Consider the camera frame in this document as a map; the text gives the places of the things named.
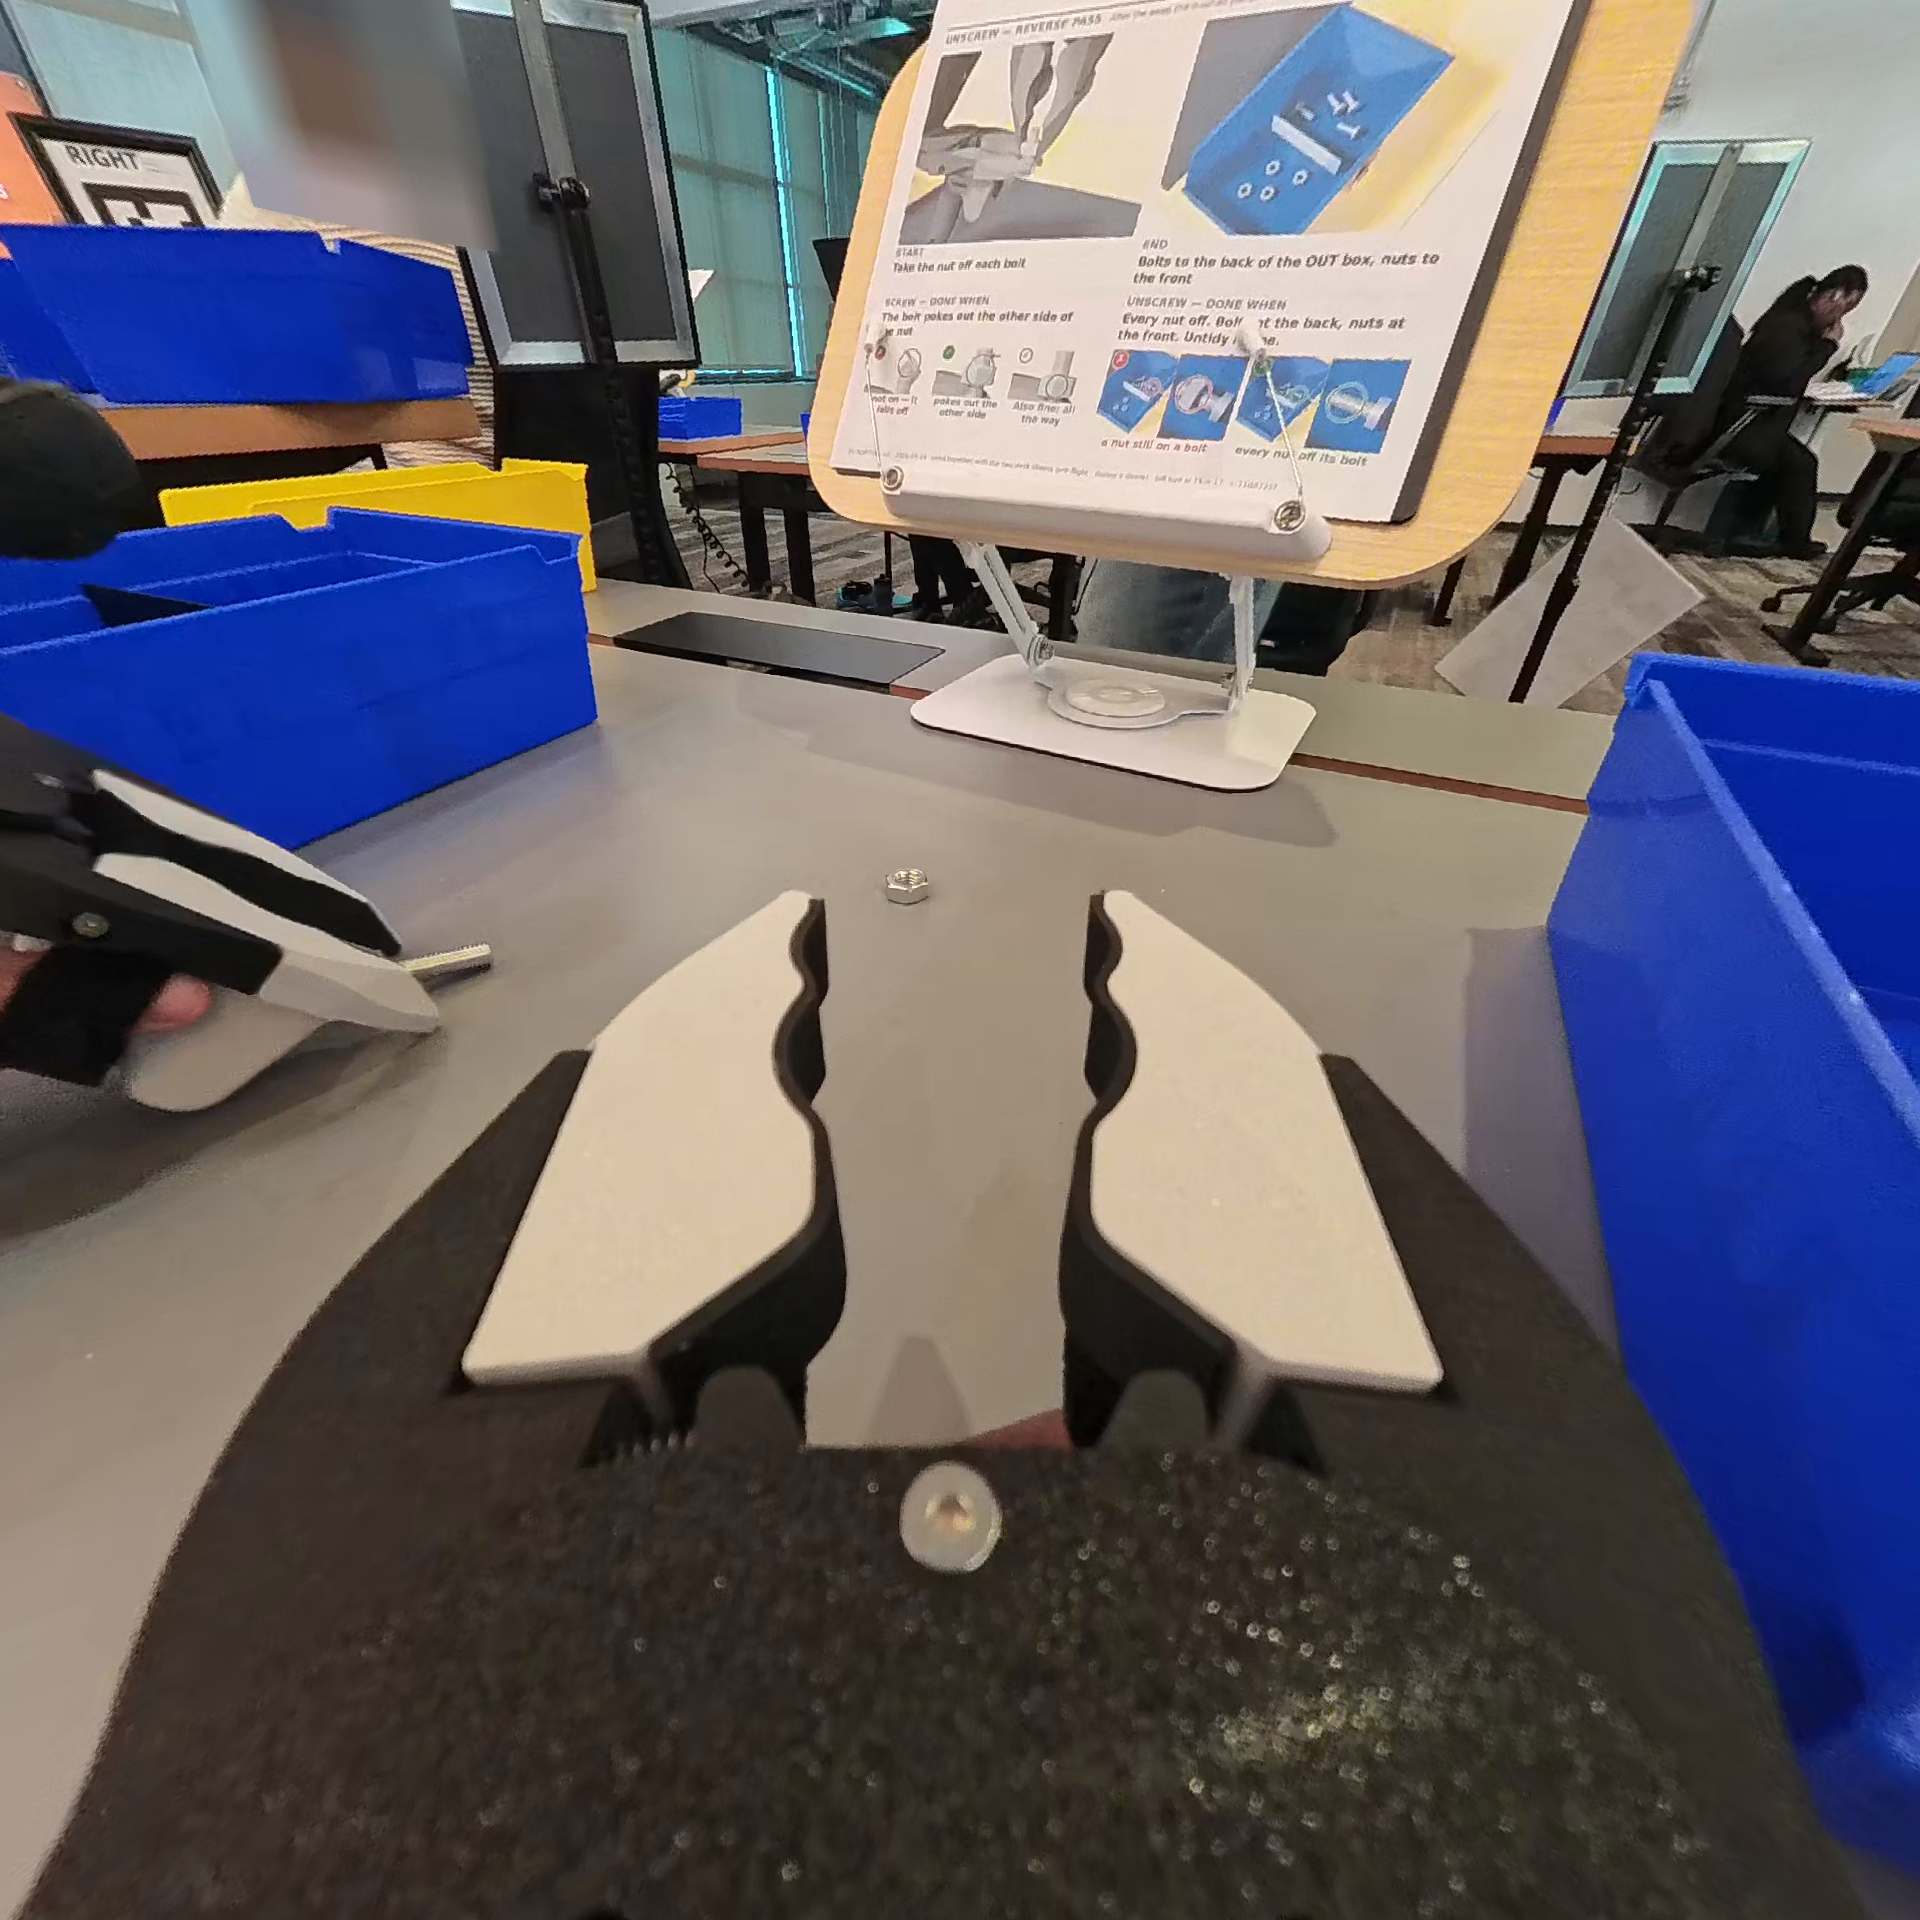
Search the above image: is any blue bin with black divider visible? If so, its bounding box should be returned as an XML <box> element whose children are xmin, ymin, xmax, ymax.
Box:
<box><xmin>0</xmin><ymin>505</ymin><xmax>601</xmax><ymax>854</ymax></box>

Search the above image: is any black flat pad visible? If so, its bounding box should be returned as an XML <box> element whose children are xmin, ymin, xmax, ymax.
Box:
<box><xmin>613</xmin><ymin>609</ymin><xmax>953</xmax><ymax>695</ymax></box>

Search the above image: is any blue plastic bin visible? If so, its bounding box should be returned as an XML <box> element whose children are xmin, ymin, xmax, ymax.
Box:
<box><xmin>1546</xmin><ymin>650</ymin><xmax>1920</xmax><ymax>1880</ymax></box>
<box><xmin>0</xmin><ymin>226</ymin><xmax>480</xmax><ymax>409</ymax></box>

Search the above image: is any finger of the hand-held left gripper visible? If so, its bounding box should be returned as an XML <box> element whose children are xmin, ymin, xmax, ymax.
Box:
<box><xmin>114</xmin><ymin>937</ymin><xmax>446</xmax><ymax>1117</ymax></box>
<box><xmin>85</xmin><ymin>765</ymin><xmax>410</xmax><ymax>965</ymax></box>

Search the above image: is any person's left hand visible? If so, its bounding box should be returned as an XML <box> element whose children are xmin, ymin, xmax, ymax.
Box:
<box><xmin>0</xmin><ymin>937</ymin><xmax>222</xmax><ymax>1042</ymax></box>

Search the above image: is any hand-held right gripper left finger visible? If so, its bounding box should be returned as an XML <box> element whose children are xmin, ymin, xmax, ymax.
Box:
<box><xmin>459</xmin><ymin>890</ymin><xmax>856</xmax><ymax>1415</ymax></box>

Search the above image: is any yellow plastic bin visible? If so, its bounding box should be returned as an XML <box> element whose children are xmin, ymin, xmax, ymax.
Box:
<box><xmin>160</xmin><ymin>457</ymin><xmax>598</xmax><ymax>605</ymax></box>

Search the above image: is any wooden rear table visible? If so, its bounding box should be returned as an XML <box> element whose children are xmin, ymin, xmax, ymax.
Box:
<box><xmin>93</xmin><ymin>400</ymin><xmax>501</xmax><ymax>470</ymax></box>

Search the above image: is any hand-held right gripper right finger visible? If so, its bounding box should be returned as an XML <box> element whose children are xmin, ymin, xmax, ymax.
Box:
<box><xmin>1061</xmin><ymin>888</ymin><xmax>1453</xmax><ymax>1422</ymax></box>

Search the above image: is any black monitor on stand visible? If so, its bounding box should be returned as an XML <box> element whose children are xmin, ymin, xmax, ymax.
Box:
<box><xmin>451</xmin><ymin>0</ymin><xmax>711</xmax><ymax>586</ymax></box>

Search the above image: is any instruction board on white stand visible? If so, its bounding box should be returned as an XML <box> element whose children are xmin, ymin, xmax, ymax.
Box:
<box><xmin>806</xmin><ymin>0</ymin><xmax>1701</xmax><ymax>793</ymax></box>

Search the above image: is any printed tag sign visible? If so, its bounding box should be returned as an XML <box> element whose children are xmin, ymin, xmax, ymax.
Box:
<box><xmin>10</xmin><ymin>114</ymin><xmax>232</xmax><ymax>240</ymax></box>

